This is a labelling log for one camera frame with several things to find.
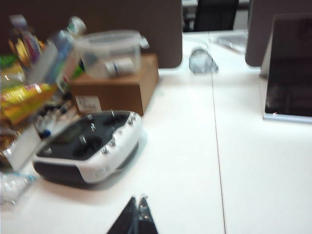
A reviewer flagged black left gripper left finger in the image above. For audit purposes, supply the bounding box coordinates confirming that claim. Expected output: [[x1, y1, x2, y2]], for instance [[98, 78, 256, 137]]
[[106, 196, 137, 234]]

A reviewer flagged brown cardboard box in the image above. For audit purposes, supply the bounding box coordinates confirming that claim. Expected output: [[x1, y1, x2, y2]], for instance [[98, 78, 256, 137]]
[[69, 53, 160, 117]]

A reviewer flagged faceted drinking glass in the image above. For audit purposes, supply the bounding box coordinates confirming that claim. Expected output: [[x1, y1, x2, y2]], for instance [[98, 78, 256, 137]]
[[188, 45, 219, 75]]

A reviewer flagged black office chair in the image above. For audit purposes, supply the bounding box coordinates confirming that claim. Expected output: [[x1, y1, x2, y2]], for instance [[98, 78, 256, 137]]
[[193, 0, 240, 33]]

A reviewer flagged clear plastic food container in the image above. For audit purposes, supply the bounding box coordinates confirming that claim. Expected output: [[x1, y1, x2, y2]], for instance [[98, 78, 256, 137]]
[[72, 29, 150, 79]]

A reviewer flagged small white labelled bottle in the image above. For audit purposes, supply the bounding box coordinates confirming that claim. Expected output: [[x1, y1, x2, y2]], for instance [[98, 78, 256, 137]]
[[104, 58, 134, 76]]

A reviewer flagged narrow brown desk partition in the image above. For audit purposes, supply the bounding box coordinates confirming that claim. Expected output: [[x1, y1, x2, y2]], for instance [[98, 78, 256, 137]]
[[244, 0, 312, 68]]

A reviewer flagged grey plastic bag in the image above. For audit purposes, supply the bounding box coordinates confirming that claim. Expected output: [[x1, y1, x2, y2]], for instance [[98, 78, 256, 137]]
[[215, 33, 249, 53]]

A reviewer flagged clear zip bag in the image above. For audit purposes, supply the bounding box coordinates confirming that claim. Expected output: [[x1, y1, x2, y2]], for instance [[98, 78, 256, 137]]
[[0, 171, 38, 211]]

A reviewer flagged white black RC transmitter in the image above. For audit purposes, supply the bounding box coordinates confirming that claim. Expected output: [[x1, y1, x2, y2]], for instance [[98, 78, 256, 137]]
[[32, 110, 143, 185]]

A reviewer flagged clear plastic water bottle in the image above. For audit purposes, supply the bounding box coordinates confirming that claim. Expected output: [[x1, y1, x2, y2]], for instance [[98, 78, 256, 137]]
[[25, 16, 87, 95]]

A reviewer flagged wide brown desk partition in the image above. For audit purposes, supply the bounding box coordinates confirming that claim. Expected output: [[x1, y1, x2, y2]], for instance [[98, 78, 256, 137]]
[[0, 0, 184, 71]]

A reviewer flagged green packet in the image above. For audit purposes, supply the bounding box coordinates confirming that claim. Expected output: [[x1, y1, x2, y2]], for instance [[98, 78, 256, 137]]
[[72, 62, 86, 79]]

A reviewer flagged colourful foil snack bag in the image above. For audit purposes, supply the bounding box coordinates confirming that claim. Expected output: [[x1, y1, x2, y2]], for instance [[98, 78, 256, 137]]
[[8, 14, 46, 74]]

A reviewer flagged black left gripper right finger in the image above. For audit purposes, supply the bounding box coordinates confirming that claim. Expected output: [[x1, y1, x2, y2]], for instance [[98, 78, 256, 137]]
[[137, 194, 159, 234]]

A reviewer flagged yellow snack bag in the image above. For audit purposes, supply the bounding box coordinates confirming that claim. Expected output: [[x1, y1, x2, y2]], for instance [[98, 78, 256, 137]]
[[0, 82, 58, 125]]

